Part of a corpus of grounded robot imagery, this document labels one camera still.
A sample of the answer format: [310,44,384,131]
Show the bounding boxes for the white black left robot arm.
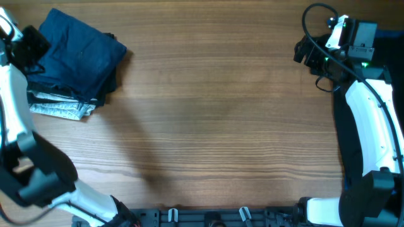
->
[1,8,141,226]

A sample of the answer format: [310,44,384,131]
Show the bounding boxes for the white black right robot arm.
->
[294,16,403,226]

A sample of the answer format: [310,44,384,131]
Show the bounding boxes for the folded black trousers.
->
[28,33,117,106]

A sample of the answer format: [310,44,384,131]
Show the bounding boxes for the black t-shirt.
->
[307,30,404,193]

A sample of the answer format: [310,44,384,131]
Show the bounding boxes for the blue shorts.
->
[28,8,127,102]

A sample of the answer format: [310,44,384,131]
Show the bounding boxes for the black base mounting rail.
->
[71,206,316,227]

